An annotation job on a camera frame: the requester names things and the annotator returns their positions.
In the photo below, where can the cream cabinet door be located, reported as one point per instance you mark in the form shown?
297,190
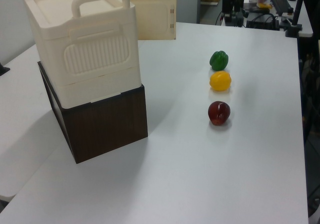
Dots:
155,17

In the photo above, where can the dark brown wooden box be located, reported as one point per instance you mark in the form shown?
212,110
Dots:
105,126

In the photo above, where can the dark red toy apple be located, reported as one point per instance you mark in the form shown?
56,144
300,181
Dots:
219,113

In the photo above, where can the yellow toy bell pepper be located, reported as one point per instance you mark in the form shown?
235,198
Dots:
220,81

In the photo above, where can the green toy bell pepper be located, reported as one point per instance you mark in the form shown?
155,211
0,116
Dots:
219,60

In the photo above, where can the black equipment stand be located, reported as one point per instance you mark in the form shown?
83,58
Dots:
232,8

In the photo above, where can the small yellow object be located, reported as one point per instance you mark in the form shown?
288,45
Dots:
264,6

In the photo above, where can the black keyboard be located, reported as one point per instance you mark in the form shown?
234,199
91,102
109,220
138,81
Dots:
280,4

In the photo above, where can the black clamp foot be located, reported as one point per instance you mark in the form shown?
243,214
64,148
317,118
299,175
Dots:
3,70

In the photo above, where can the black pole with clamp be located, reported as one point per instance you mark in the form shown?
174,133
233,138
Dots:
297,11

